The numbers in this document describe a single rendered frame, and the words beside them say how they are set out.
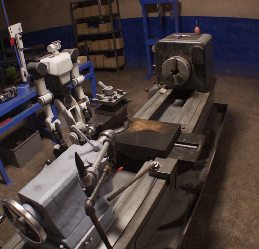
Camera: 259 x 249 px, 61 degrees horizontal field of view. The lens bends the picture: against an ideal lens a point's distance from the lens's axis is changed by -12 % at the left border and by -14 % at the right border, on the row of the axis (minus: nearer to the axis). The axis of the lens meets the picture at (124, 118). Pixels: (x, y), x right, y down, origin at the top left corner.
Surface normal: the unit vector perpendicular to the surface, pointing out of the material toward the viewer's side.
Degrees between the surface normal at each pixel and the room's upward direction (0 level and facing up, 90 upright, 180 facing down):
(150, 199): 0
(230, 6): 90
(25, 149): 90
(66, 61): 90
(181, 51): 90
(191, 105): 0
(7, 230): 0
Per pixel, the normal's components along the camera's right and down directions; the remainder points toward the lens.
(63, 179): 0.22, -0.78
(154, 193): -0.11, -0.89
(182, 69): -0.46, 0.44
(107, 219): 0.88, 0.11
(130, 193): 0.58, -0.50
